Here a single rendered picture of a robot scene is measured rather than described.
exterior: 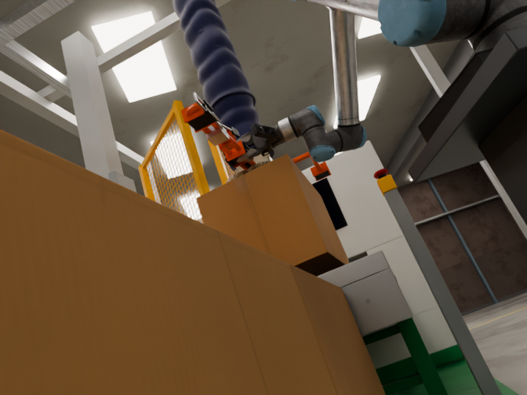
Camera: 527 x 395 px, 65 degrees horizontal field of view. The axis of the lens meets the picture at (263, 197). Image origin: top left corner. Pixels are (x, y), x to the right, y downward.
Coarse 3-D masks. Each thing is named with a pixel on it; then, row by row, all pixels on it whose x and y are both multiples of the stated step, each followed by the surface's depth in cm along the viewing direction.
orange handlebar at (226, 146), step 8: (192, 112) 133; (208, 128) 146; (216, 128) 145; (232, 136) 158; (224, 144) 159; (232, 144) 158; (224, 152) 162; (296, 160) 192; (312, 160) 196; (248, 168) 183; (320, 168) 208
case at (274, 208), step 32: (288, 160) 153; (224, 192) 159; (256, 192) 154; (288, 192) 150; (224, 224) 155; (256, 224) 151; (288, 224) 147; (320, 224) 153; (288, 256) 144; (320, 256) 142
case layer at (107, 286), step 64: (0, 192) 18; (64, 192) 22; (128, 192) 29; (0, 256) 17; (64, 256) 20; (128, 256) 25; (192, 256) 34; (256, 256) 52; (0, 320) 16; (64, 320) 18; (128, 320) 23; (192, 320) 29; (256, 320) 42; (320, 320) 72; (0, 384) 15; (64, 384) 17; (128, 384) 21; (192, 384) 26; (256, 384) 35; (320, 384) 54
